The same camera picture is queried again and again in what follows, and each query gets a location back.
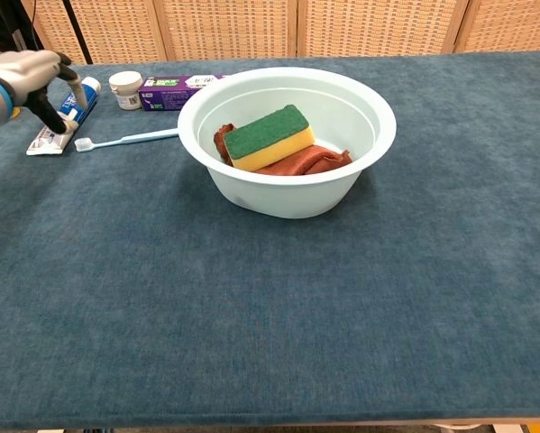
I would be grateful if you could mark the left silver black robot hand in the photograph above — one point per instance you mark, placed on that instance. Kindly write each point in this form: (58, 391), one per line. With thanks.
(26, 72)

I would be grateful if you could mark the light blue toothbrush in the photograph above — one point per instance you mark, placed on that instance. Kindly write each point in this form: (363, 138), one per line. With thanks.
(116, 140)

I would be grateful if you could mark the green and yellow sponge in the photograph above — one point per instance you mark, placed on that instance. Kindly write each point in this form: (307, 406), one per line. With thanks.
(265, 131)

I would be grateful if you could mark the brown cloth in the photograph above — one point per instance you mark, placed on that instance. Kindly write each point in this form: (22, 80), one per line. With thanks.
(314, 162)

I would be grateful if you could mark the blue table cloth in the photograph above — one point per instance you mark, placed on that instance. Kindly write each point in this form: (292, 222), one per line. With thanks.
(341, 315)

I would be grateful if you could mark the black tripod stand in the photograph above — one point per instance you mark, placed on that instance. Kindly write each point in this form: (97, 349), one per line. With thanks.
(78, 31)

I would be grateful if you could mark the blue white toothpaste tube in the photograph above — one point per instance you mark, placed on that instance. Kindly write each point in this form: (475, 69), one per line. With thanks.
(48, 142)

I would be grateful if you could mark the small white jar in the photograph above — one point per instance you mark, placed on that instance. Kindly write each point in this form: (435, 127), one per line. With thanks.
(125, 90)

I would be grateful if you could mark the purple toothpaste box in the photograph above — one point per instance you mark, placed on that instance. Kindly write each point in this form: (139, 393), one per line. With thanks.
(166, 94)

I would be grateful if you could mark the wicker folding screen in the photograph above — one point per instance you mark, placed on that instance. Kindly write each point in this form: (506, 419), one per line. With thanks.
(229, 27)

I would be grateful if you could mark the light blue plastic basin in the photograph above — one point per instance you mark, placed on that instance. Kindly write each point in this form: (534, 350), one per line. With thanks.
(287, 194)

